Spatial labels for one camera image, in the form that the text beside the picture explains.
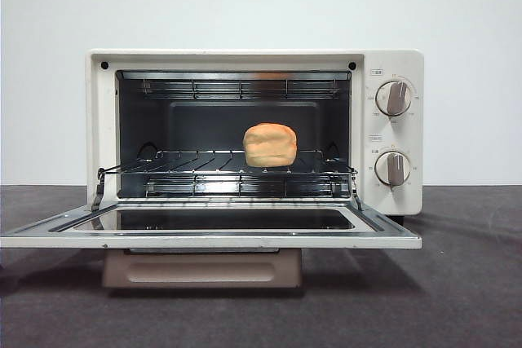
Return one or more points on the orange-brown bread loaf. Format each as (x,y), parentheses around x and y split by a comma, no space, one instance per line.
(270,146)

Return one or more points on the cream Toshiba toaster oven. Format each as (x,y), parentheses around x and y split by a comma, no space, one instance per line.
(410,136)

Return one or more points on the cream timer knob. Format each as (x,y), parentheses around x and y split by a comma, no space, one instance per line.
(392,168)

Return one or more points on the cream temperature knob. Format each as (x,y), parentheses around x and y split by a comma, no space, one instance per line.
(393,98)

